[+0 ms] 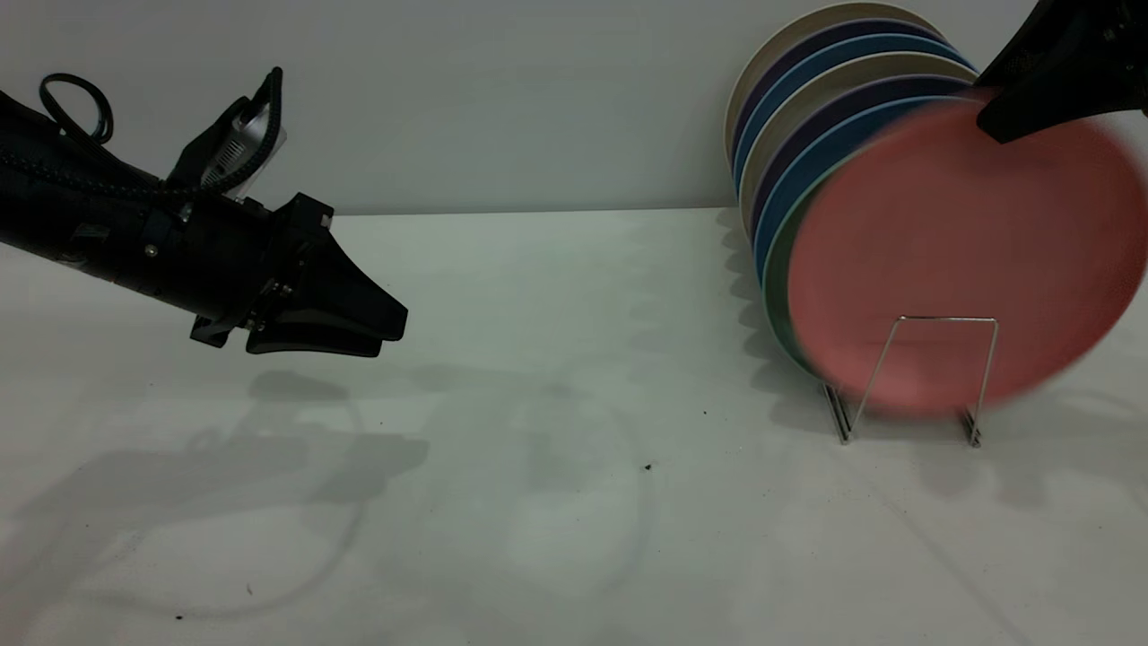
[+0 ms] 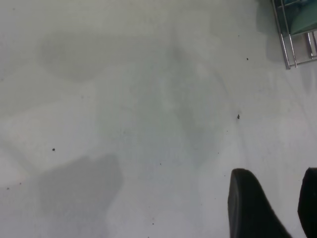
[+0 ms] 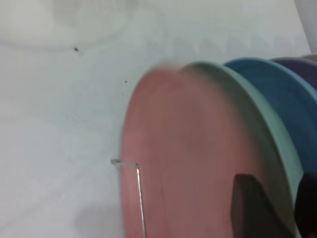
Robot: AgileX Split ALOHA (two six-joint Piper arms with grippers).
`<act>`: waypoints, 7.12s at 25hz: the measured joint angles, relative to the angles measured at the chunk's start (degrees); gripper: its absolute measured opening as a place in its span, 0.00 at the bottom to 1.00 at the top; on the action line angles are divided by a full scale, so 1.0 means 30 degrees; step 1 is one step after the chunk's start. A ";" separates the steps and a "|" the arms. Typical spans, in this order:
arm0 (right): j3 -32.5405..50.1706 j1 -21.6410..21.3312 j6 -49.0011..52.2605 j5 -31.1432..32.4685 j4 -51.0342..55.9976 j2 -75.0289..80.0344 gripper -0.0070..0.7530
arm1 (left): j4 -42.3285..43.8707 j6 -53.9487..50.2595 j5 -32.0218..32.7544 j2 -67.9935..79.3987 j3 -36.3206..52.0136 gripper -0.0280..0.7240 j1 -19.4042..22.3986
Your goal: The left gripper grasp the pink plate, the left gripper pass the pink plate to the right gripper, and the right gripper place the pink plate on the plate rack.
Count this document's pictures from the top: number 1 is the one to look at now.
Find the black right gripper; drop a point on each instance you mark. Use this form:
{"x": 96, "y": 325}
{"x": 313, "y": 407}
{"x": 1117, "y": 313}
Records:
{"x": 1117, "y": 45}

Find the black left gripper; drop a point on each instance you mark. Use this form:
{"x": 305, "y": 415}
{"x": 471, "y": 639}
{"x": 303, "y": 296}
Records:
{"x": 300, "y": 229}

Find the pink plate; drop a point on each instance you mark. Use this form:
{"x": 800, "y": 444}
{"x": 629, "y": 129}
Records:
{"x": 960, "y": 260}

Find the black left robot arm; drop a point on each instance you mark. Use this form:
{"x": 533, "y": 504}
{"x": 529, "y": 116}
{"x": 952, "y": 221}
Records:
{"x": 90, "y": 224}

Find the purple plate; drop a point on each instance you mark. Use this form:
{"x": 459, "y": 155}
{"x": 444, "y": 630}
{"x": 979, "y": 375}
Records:
{"x": 897, "y": 87}
{"x": 861, "y": 28}

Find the beige plate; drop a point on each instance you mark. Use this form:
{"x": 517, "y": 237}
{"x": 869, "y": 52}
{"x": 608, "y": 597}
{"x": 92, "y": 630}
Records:
{"x": 843, "y": 10}
{"x": 879, "y": 65}

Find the blue plate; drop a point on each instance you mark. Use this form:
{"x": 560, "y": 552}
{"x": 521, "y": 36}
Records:
{"x": 834, "y": 144}
{"x": 861, "y": 46}

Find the green plate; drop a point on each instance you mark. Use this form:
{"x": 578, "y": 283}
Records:
{"x": 777, "y": 296}

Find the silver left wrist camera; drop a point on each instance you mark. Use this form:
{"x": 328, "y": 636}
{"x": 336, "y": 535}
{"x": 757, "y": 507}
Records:
{"x": 242, "y": 144}

